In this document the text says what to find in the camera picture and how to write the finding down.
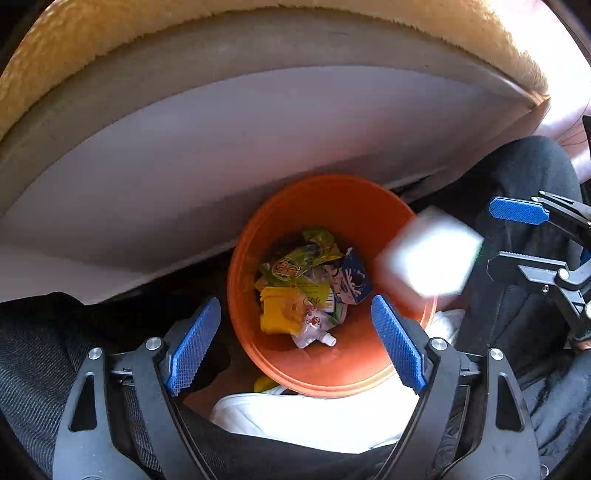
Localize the blue cookie box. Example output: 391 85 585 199
330 248 374 305

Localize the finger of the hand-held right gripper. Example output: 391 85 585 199
487 250 591 343
488 191 591 241

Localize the white spouted pouch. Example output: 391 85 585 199
291 295 347 349

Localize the orange trash bin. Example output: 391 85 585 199
226 174 438 398

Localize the person's white shoe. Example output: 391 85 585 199
210 392 416 453
431 308 466 335

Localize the green medicine box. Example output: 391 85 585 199
373 205 485 298

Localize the green snack packet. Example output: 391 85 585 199
257 226 345 291

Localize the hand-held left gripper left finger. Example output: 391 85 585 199
52 296 222 480

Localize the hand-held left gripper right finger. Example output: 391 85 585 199
370 294 541 480

